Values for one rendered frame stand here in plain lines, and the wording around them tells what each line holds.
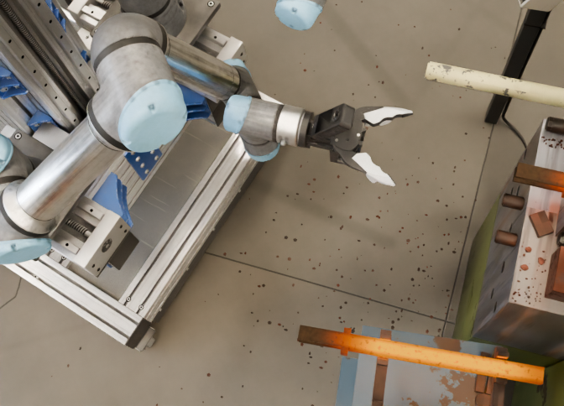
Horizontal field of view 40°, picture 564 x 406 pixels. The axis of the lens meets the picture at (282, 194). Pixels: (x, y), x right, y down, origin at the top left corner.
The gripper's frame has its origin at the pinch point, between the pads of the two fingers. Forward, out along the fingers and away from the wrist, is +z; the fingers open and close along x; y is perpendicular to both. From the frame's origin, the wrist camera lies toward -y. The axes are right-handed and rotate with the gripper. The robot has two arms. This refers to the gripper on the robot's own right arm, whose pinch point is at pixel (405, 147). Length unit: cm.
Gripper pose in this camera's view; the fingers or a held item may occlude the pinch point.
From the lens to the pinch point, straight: 145.1
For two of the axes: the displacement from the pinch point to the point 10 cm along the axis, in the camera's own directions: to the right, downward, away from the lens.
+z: 9.6, 2.3, -1.6
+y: 0.8, 3.2, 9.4
